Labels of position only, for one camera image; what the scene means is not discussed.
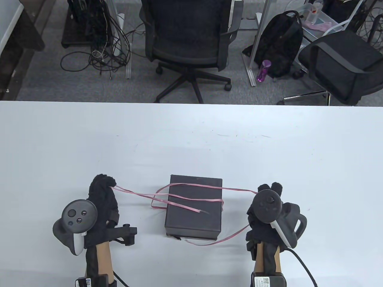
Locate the grey hand controller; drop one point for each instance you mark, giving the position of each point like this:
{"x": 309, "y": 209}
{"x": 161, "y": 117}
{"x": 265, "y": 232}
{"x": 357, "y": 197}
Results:
{"x": 267, "y": 206}
{"x": 79, "y": 215}

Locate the grey left hand controller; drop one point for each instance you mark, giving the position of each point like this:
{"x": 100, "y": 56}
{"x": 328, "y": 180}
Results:
{"x": 79, "y": 215}

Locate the person's left hand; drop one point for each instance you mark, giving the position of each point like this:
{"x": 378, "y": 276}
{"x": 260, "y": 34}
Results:
{"x": 103, "y": 194}

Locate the black right forearm pack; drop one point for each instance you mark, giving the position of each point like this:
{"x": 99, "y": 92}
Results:
{"x": 269, "y": 279}

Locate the black backpack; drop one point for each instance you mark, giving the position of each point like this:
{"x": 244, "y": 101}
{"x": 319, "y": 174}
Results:
{"x": 278, "y": 39}

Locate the black chair with grey armrest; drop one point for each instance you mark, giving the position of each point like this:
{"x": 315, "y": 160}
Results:
{"x": 344, "y": 59}

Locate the white power strip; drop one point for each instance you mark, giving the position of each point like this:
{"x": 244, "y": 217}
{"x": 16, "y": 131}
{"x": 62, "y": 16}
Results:
{"x": 120, "y": 21}

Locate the black left forearm pack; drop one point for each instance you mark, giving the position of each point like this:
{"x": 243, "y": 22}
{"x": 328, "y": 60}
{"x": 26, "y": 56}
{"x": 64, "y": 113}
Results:
{"x": 95, "y": 281}

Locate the clear small bottle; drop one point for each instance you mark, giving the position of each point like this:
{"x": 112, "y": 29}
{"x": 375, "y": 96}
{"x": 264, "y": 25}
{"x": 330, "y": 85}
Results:
{"x": 315, "y": 15}

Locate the black computer tower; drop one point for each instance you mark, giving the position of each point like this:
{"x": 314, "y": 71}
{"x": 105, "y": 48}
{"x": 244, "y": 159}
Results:
{"x": 80, "y": 18}

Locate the pink cloth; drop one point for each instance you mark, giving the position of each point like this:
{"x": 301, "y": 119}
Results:
{"x": 318, "y": 26}

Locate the white frame storage rack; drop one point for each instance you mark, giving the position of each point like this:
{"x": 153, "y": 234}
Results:
{"x": 338, "y": 27}

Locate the person's left forearm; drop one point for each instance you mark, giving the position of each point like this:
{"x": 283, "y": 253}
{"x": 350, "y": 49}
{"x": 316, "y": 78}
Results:
{"x": 104, "y": 257}

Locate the white metal desk leg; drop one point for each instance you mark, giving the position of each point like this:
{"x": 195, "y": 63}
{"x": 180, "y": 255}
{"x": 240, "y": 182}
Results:
{"x": 128, "y": 71}
{"x": 252, "y": 77}

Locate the purple water bottle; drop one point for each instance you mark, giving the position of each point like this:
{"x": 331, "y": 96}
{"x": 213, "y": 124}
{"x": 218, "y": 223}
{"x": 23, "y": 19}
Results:
{"x": 263, "y": 71}

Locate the person's right forearm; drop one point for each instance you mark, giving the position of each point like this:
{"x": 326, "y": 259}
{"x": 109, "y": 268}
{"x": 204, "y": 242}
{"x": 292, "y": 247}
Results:
{"x": 259, "y": 257}

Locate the black mesh office chair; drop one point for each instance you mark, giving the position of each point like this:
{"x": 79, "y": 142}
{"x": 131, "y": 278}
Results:
{"x": 188, "y": 30}

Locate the pink ribbon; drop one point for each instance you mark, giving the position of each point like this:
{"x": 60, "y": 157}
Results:
{"x": 134, "y": 192}

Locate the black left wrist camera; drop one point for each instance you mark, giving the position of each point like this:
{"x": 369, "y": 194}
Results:
{"x": 128, "y": 234}

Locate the person's right hand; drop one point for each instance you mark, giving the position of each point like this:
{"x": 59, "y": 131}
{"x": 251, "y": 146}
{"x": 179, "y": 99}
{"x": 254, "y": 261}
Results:
{"x": 263, "y": 234}

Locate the white desk with dark side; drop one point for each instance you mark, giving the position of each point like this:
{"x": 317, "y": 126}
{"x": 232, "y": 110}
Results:
{"x": 9, "y": 24}

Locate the black gift box base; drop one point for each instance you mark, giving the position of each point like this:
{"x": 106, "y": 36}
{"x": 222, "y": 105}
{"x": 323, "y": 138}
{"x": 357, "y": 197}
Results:
{"x": 194, "y": 218}

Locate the grey right hand controller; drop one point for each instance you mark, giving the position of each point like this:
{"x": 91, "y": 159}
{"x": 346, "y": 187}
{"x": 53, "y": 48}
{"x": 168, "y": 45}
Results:
{"x": 267, "y": 206}

